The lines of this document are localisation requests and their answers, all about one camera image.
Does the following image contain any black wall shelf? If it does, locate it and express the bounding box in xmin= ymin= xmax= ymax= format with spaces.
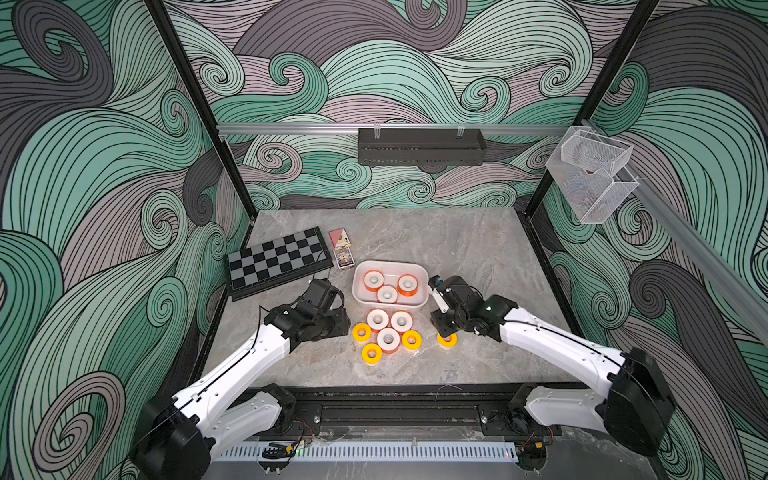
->
xmin=357 ymin=127 xmax=488 ymax=168

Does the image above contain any orange tape roll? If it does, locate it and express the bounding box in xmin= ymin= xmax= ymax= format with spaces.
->
xmin=366 ymin=308 xmax=390 ymax=332
xmin=376 ymin=285 xmax=399 ymax=304
xmin=363 ymin=270 xmax=385 ymax=292
xmin=390 ymin=310 xmax=414 ymax=334
xmin=397 ymin=275 xmax=419 ymax=297
xmin=376 ymin=328 xmax=401 ymax=354

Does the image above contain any white storage box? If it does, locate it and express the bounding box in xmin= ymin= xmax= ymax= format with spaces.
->
xmin=352 ymin=260 xmax=430 ymax=310

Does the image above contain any red playing card box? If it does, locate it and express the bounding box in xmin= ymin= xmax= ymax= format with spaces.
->
xmin=328 ymin=228 xmax=351 ymax=249

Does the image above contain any black grey chessboard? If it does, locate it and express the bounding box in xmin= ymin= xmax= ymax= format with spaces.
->
xmin=228 ymin=227 xmax=333 ymax=301

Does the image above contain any yellow tape roll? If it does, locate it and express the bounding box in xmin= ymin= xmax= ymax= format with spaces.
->
xmin=362 ymin=343 xmax=383 ymax=366
xmin=401 ymin=330 xmax=423 ymax=352
xmin=352 ymin=323 xmax=373 ymax=343
xmin=437 ymin=334 xmax=458 ymax=350

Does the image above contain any clear acrylic box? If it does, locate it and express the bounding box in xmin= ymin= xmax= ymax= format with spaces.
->
xmin=546 ymin=126 xmax=638 ymax=224

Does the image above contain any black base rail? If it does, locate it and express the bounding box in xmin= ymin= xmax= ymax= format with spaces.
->
xmin=270 ymin=382 xmax=633 ymax=440

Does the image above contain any blue playing card box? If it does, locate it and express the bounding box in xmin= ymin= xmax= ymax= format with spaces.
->
xmin=334 ymin=245 xmax=355 ymax=270

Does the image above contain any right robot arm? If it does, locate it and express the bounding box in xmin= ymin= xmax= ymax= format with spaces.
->
xmin=428 ymin=276 xmax=675 ymax=457

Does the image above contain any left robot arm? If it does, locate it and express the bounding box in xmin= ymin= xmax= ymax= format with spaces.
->
xmin=128 ymin=279 xmax=351 ymax=479

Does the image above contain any white slotted cable duct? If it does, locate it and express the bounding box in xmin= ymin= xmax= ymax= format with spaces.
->
xmin=212 ymin=441 xmax=519 ymax=464

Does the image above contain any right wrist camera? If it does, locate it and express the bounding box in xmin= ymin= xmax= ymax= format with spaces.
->
xmin=428 ymin=275 xmax=450 ymax=314

